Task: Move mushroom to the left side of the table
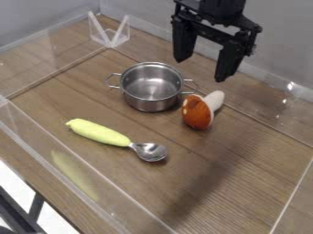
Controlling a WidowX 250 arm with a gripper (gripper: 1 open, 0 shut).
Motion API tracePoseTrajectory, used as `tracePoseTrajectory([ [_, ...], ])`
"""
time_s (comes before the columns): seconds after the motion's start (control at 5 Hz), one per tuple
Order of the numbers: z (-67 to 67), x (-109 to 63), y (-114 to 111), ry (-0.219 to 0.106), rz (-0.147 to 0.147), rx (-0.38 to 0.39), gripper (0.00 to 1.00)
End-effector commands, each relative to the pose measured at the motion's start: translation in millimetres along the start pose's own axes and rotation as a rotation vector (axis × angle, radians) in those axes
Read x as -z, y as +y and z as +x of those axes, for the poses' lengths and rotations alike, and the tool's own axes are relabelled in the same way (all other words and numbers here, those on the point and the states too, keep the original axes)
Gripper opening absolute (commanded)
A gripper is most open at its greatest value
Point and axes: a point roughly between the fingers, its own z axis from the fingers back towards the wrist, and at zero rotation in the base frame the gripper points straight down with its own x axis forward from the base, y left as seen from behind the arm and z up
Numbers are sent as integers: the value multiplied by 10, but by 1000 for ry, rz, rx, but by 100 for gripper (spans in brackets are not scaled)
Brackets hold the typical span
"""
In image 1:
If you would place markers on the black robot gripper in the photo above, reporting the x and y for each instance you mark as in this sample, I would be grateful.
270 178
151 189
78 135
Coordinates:
219 21

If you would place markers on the small stainless steel pot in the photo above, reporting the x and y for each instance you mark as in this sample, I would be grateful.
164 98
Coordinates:
152 85

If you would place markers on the orange and white toy mushroom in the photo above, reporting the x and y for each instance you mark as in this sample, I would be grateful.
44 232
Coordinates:
199 109

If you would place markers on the spoon with yellow handle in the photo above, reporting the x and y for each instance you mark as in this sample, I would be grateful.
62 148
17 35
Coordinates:
149 152

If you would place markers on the clear acrylic enclosure wall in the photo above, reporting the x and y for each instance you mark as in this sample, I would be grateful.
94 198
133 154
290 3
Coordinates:
77 188

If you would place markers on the black metal table frame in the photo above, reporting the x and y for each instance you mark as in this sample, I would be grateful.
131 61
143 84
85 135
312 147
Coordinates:
20 222

